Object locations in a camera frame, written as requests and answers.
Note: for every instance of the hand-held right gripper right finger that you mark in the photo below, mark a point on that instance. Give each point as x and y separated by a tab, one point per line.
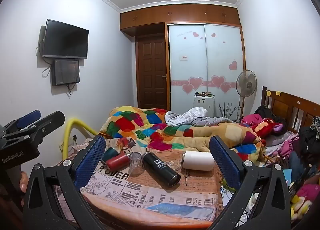
225	162

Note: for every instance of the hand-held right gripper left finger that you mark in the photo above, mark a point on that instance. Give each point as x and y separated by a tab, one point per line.
90	159

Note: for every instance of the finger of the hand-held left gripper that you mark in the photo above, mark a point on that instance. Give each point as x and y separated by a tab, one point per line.
50	121
27	117

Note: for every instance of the black insulated cup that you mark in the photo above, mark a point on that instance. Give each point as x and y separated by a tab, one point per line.
161	170

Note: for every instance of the dark green cup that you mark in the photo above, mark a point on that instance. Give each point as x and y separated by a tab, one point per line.
110	153

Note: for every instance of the white cup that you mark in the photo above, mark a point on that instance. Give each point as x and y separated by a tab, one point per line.
198	159

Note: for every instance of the red cup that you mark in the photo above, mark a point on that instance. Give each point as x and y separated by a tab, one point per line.
117	161

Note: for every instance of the small dark cup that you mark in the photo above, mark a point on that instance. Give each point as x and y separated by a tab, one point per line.
130	142

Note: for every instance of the clear glass cup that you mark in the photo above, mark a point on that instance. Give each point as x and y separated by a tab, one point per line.
136	163

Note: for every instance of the person's left hand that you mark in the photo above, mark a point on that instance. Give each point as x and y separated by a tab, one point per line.
24	182

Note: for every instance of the thin metal rod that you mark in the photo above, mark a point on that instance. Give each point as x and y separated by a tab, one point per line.
186	178

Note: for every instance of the newspaper print tablecloth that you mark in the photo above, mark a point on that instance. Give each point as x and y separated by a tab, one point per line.
120	190

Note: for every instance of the pink clothing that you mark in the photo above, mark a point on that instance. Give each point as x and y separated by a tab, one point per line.
250	119

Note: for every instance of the small clear glass dish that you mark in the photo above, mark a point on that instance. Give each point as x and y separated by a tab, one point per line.
175	165

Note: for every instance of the bundle of dark twigs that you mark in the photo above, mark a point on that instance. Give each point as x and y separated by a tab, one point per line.
227	111

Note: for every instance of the red plush toy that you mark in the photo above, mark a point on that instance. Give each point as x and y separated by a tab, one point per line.
265	126

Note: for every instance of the grey striped blanket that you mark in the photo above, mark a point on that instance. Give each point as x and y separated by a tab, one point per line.
195	114

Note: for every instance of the black bag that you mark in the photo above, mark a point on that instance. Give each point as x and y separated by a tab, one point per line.
263	112

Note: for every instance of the colourful patchwork quilt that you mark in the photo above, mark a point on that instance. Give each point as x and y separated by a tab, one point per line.
150	129

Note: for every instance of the standing electric fan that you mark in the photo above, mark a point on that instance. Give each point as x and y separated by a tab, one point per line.
246	83

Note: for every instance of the wooden bed headboard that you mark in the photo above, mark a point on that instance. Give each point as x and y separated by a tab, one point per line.
287	108

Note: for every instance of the yellow soft toy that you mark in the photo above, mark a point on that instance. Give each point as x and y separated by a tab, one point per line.
300	207

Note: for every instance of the black clothing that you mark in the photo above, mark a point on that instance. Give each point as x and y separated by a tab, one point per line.
310	137

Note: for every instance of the frosted glass sliding wardrobe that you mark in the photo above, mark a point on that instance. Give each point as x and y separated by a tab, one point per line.
200	64

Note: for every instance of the brown wooden door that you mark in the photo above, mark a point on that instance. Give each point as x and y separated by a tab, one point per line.
152	74

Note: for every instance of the wooden overhead cabinet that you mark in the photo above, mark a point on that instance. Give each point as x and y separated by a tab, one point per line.
175	16

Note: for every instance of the wall socket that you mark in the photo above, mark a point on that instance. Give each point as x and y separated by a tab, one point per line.
74	138

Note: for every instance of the small black wall monitor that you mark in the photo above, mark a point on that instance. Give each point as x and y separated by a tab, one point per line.
65	72

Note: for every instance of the black wall television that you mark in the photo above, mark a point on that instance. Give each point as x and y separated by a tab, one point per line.
65	39

